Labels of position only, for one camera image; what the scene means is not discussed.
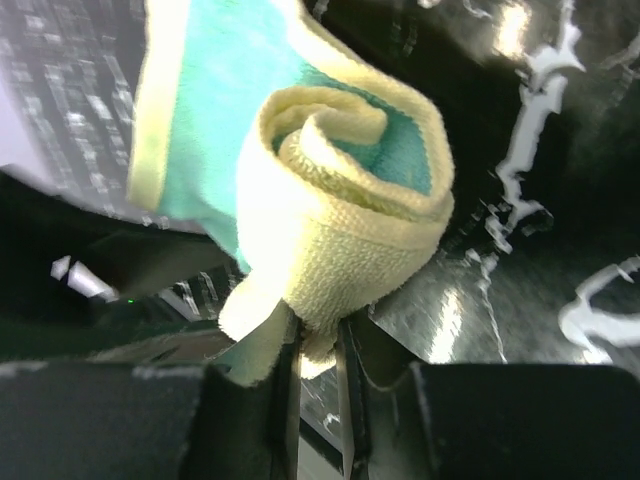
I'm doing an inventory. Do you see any yellow and green towel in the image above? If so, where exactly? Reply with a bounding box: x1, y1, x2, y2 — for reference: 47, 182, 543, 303
128, 1, 454, 386

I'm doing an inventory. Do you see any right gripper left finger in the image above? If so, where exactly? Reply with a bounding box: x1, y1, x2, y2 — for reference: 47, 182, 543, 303
1, 305, 299, 479

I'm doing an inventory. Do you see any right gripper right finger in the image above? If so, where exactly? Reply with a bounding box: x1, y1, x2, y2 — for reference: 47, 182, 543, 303
337, 315, 639, 479

